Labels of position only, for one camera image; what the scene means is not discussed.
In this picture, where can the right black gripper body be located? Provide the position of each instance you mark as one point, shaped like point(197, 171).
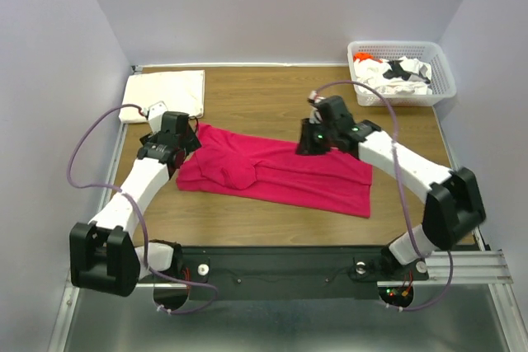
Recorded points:
point(318, 138)

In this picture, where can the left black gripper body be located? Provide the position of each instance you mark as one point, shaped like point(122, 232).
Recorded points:
point(190, 143)

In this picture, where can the pink t-shirt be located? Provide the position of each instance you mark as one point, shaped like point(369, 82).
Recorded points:
point(268, 169)

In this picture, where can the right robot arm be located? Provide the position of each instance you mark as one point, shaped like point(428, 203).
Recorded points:
point(453, 205)

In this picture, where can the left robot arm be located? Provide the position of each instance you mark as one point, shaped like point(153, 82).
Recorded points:
point(102, 253)

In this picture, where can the folded white t-shirt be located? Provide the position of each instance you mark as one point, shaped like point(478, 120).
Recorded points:
point(182, 91)

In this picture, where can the white crumpled shirt in basket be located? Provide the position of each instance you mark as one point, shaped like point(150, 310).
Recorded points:
point(370, 72)

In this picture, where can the orange garment in basket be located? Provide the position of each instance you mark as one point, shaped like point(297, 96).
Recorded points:
point(361, 56)

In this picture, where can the black white garment in basket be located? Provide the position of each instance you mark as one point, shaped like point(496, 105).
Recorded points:
point(396, 70)

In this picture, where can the white plastic basket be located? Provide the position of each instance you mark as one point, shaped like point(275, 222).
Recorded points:
point(442, 83)

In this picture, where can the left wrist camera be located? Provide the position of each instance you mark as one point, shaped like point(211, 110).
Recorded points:
point(153, 114)

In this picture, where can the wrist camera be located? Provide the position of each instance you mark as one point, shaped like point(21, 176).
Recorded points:
point(313, 99)
point(153, 114)

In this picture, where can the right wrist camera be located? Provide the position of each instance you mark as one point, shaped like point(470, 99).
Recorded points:
point(313, 99)

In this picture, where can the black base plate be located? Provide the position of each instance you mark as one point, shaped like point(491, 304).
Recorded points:
point(239, 273)

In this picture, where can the aluminium frame rail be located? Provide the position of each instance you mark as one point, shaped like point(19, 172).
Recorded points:
point(459, 267)

